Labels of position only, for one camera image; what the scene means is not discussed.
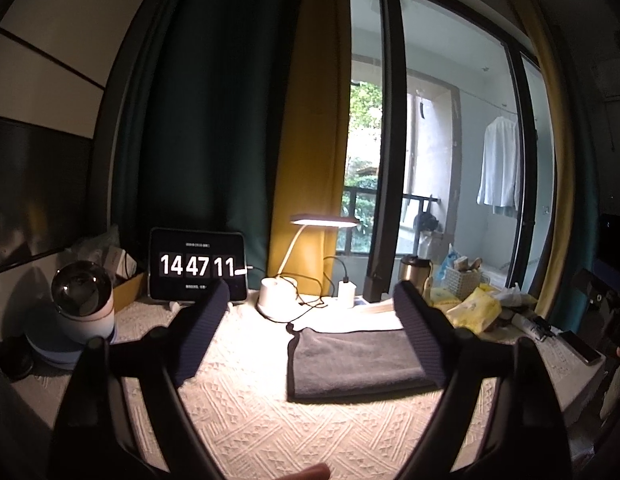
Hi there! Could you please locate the black window frame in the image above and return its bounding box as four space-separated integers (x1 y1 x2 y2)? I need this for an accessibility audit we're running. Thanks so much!
349 0 541 303

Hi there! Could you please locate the clear plastic bag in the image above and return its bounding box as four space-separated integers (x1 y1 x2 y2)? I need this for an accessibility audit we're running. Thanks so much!
65 225 141 281

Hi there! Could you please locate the yellow curtain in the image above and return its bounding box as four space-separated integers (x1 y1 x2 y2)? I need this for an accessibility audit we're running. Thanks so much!
510 0 577 321
266 0 353 281

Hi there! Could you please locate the black cable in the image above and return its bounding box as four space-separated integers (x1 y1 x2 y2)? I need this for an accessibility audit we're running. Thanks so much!
285 256 349 333

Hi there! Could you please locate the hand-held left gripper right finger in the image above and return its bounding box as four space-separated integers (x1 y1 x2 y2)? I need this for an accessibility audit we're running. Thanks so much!
392 281 574 480

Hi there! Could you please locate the black round object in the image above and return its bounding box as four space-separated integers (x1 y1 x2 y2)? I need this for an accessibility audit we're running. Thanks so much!
0 335 35 380

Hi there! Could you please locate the black smartphone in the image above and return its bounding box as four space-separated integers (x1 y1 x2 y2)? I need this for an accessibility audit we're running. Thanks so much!
557 329 604 366

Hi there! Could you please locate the white desk lamp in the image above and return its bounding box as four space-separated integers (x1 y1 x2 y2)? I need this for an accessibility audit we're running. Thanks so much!
256 213 361 319

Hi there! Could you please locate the white folded cloth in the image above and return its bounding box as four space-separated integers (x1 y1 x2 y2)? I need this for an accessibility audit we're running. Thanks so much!
289 299 407 334

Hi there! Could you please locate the grey towel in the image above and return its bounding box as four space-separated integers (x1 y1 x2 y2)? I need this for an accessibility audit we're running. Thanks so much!
286 326 443 404

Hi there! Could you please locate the black tablet clock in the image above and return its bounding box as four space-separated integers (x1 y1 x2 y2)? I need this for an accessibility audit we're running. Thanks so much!
148 227 249 304

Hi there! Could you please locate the white hanging shirt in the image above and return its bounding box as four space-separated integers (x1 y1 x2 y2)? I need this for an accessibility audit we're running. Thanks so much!
476 116 522 212

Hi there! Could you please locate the yellow wipes packet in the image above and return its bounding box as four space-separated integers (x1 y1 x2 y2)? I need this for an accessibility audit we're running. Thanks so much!
446 287 503 335

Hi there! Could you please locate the person's left hand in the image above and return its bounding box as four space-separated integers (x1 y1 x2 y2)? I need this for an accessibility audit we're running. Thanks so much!
282 463 332 480

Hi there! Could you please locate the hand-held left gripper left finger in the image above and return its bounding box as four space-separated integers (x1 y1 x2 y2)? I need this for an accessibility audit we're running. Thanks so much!
50 279 232 480

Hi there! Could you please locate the dark green curtain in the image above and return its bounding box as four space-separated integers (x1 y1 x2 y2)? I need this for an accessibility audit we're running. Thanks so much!
111 0 311 281

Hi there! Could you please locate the white plastic basket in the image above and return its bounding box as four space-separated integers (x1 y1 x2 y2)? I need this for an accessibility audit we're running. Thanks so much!
442 258 492 292

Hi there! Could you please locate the steel thermos cup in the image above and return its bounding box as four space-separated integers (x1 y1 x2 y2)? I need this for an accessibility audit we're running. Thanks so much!
399 254 434 295

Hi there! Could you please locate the white round humidifier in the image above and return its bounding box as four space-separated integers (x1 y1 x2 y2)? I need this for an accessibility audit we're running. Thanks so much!
30 260 118 372

